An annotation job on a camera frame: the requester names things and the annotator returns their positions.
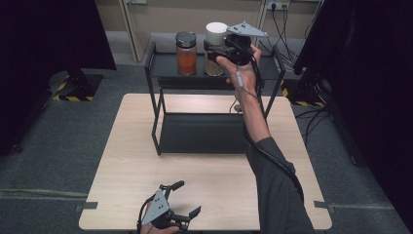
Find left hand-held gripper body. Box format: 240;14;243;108
139;185;191;230

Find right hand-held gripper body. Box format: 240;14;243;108
223;20;269;66

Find beige spice jar white lid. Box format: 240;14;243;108
203;21;230;78

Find orange spice jar black lid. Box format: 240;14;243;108
174;30;199;77

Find black two-tier metal shelf rack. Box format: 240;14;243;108
144;41;287;157

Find person's left hand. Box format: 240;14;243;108
139;223;180;234

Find person's right hand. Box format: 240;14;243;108
215;44;263;100

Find black stand with striped base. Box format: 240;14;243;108
280;72;328;108
48;68;104;102

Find black curtain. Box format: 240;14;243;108
0;0;117;158
293;0;413;226

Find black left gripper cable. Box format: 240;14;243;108
135;194;158;234

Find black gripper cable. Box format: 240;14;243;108
243;58;306;207
135;194;158;234

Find thin white cable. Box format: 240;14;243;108
228;64;261;115

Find black cable bundle at wall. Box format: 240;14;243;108
258;3;325;67

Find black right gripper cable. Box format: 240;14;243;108
243;58;306;207

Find black floor cables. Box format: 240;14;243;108
293;106;333;148

